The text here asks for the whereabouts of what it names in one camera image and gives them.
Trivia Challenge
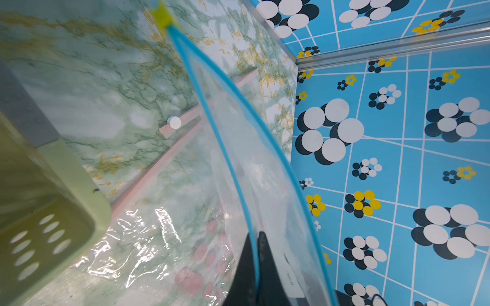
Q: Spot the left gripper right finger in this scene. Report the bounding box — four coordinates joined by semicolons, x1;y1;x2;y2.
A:
257;232;291;306

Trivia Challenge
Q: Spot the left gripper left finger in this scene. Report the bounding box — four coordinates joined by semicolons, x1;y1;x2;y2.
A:
222;235;256;306

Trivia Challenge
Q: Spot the clear zip-top bag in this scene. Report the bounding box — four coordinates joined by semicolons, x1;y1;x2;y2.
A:
75;1;338;305

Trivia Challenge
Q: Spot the pale green plastic basket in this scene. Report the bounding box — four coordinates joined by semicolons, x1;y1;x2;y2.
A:
1;65;112;305

